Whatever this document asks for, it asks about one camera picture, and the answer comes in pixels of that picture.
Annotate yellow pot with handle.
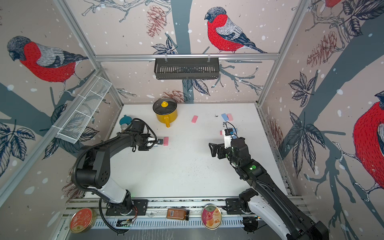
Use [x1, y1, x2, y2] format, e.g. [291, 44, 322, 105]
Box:
[156, 110, 178, 128]

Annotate blue block far right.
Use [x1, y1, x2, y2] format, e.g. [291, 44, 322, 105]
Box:
[221, 114, 229, 122]

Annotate white wire basket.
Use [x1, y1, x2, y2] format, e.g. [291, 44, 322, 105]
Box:
[56, 76, 112, 144]

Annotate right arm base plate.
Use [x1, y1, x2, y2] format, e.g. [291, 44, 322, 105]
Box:
[223, 198, 257, 216]

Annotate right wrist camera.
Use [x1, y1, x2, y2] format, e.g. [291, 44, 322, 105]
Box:
[222, 128, 234, 149]

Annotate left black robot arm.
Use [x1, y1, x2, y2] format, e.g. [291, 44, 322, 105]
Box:
[72, 118, 164, 216]

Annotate black hanging shelf basket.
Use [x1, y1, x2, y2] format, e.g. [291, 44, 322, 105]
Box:
[154, 58, 220, 80]

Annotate teal lid jar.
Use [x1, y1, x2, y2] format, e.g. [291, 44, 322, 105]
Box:
[119, 115, 132, 126]

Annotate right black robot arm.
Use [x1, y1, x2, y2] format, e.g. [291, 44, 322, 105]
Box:
[209, 138, 329, 240]

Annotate brown packet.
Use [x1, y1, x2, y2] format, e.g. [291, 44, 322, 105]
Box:
[166, 208, 190, 221]

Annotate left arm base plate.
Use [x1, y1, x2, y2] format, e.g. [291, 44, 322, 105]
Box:
[106, 199, 149, 217]

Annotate red round tin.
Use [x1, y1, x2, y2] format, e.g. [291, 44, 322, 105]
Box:
[70, 208, 97, 234]

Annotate pink round cup lid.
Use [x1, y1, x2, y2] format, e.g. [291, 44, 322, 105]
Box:
[201, 204, 222, 230]

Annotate glass lid yellow knob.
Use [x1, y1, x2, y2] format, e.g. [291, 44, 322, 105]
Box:
[153, 98, 178, 115]

